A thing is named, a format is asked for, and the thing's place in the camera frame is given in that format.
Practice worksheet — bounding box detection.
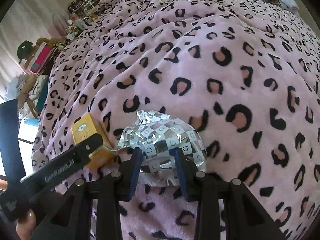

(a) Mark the orange small carton box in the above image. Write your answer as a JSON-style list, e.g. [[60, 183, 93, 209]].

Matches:
[[71, 113, 114, 171]]

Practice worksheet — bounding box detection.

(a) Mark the silver checkered foil bag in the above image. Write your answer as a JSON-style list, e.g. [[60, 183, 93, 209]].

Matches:
[[117, 110, 207, 187]]

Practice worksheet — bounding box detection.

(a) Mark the person's hand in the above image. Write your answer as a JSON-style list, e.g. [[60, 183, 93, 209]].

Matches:
[[16, 210, 37, 240]]

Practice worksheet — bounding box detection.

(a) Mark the red pink box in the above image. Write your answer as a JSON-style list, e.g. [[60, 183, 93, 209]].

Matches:
[[28, 42, 53, 74]]

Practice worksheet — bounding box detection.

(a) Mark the brown plush toy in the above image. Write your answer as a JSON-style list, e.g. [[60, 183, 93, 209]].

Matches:
[[36, 37, 66, 49]]

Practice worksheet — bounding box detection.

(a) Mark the dark green cap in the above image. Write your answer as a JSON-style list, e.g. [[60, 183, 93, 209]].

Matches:
[[17, 40, 33, 61]]

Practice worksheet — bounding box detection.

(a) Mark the cluttered bedside shelf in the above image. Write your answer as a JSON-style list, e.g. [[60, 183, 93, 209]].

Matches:
[[67, 0, 100, 30]]

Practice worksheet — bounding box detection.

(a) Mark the pink leopard print blanket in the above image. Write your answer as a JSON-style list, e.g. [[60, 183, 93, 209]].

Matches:
[[32, 0, 319, 239]]

